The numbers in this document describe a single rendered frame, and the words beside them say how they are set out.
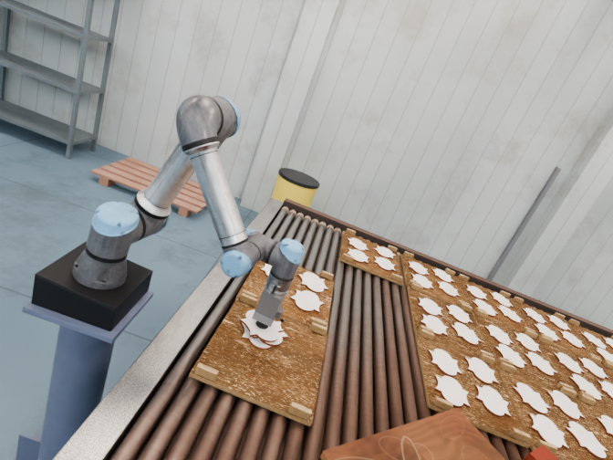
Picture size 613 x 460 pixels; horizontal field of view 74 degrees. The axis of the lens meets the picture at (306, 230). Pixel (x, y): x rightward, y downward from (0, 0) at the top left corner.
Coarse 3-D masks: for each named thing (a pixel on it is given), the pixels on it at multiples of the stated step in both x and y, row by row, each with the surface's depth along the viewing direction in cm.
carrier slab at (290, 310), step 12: (264, 264) 174; (252, 276) 162; (264, 276) 165; (252, 288) 154; (264, 288) 157; (300, 288) 167; (288, 300) 156; (324, 300) 165; (288, 312) 148; (300, 312) 151; (312, 312) 154; (324, 312) 157
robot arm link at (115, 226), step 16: (112, 208) 117; (128, 208) 120; (96, 224) 114; (112, 224) 113; (128, 224) 115; (144, 224) 124; (96, 240) 115; (112, 240) 115; (128, 240) 119; (112, 256) 118
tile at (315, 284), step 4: (308, 272) 180; (300, 276) 174; (304, 276) 176; (308, 276) 177; (312, 276) 178; (316, 276) 180; (304, 280) 172; (308, 280) 174; (312, 280) 175; (316, 280) 176; (320, 280) 177; (304, 284) 169; (308, 284) 171; (312, 284) 172; (316, 284) 173; (320, 284) 174; (324, 284) 176; (308, 288) 168; (312, 288) 168; (316, 288) 169; (320, 288) 171; (324, 288) 173; (316, 292) 168; (320, 292) 169
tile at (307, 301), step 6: (300, 294) 161; (306, 294) 163; (312, 294) 164; (294, 300) 157; (300, 300) 157; (306, 300) 159; (312, 300) 160; (318, 300) 162; (300, 306) 154; (306, 306) 155; (312, 306) 156; (318, 306) 158; (318, 312) 155
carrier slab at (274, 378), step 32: (224, 320) 131; (288, 320) 144; (224, 352) 119; (256, 352) 123; (288, 352) 129; (320, 352) 134; (224, 384) 108; (256, 384) 112; (288, 384) 116; (288, 416) 107
